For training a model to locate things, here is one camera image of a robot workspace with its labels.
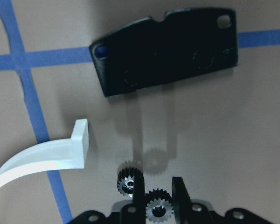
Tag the black brake pad plate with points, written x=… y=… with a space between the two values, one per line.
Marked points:
x=146 y=52

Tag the small black bearing gear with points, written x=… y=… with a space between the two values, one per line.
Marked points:
x=125 y=181

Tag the white curved plastic bracket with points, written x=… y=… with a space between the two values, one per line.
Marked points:
x=51 y=155

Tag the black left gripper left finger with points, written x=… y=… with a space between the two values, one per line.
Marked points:
x=139 y=200

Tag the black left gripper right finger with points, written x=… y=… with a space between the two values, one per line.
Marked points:
x=181 y=201

